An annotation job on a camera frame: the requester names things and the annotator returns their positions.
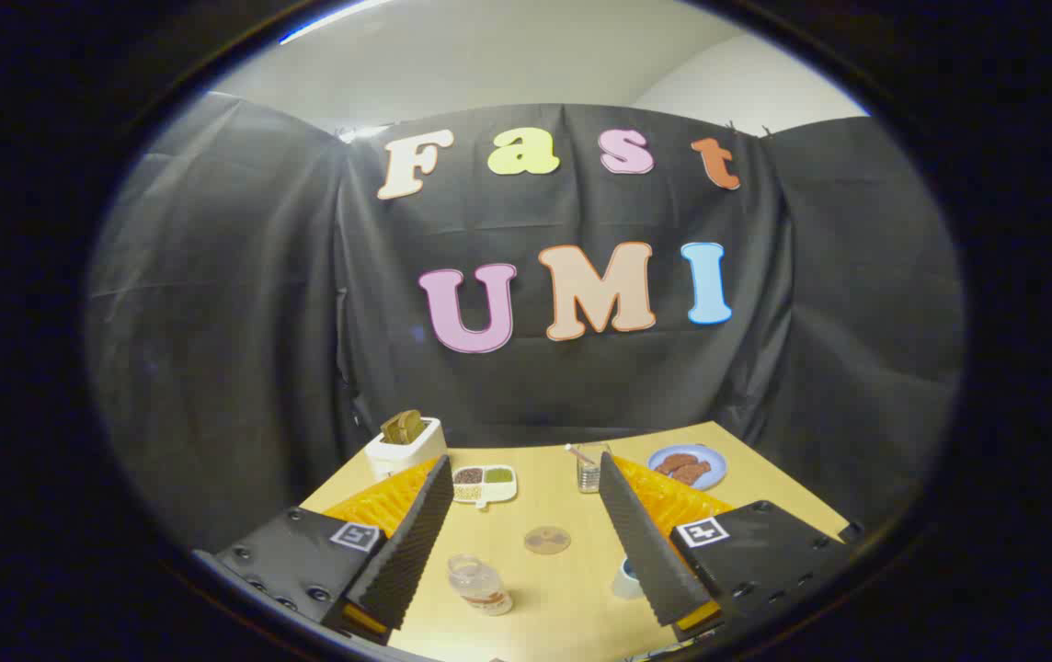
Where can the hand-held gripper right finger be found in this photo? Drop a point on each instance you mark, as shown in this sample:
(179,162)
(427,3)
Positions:
(646,542)

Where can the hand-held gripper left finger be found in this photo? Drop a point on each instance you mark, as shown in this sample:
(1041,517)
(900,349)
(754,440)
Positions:
(416,542)

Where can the white cup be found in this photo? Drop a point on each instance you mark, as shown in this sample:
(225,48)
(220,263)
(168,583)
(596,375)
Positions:
(625,581)

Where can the clear plastic juice bottle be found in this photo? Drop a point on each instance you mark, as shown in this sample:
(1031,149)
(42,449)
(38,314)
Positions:
(480,584)

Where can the round clear coaster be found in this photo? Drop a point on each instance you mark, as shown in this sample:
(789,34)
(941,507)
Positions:
(547,540)

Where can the brown sausage pieces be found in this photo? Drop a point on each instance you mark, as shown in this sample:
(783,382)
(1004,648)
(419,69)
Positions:
(684,467)

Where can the wooden table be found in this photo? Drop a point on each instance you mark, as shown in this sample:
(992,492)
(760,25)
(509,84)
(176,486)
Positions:
(563,570)

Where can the white divided condiment dish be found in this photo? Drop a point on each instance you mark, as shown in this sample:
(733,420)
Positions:
(485,483)

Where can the clear drinking glass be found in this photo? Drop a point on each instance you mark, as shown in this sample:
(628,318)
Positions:
(591,469)

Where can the white toaster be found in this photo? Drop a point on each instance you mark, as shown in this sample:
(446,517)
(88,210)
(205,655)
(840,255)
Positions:
(402,450)

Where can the blue plate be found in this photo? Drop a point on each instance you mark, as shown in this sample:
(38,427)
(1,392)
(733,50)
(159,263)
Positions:
(705,460)

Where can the toast slice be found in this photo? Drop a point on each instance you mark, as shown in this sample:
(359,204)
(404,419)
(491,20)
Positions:
(404,426)

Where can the black backdrop cloth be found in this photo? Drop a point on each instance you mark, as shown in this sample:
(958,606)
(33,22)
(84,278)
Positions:
(526,303)

